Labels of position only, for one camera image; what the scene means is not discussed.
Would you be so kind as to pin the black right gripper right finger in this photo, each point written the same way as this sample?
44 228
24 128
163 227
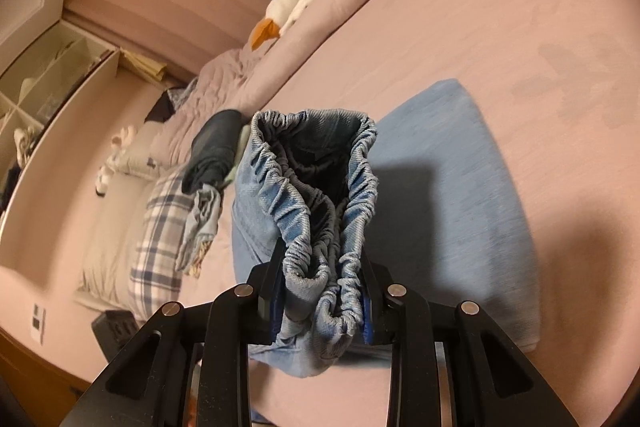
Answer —
491 382

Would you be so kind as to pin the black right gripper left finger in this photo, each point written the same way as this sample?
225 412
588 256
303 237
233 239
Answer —
148 382

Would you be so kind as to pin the light blue denim pants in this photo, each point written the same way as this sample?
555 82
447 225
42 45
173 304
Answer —
320 216

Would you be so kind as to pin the blue plaid pillow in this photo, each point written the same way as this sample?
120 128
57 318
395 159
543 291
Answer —
153 278

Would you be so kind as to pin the beige pillow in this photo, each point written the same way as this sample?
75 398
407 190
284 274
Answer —
104 272

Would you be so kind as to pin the grey blue crumpled garment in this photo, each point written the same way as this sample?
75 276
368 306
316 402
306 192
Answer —
199 231

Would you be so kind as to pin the dark navy folded garment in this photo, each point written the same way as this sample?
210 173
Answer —
212 151

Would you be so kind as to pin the small white plush toy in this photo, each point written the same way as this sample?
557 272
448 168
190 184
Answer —
119 143

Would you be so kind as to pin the light green folded cloth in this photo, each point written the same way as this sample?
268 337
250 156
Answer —
240 147

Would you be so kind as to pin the white shelf cabinet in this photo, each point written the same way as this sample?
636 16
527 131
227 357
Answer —
45 93

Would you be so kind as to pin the pink bed sheet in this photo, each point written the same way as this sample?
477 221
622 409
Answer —
507 154

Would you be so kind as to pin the pink quilted duvet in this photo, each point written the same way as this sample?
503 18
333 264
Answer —
247 80

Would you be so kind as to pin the white wall power strip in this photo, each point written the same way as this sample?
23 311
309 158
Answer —
37 323

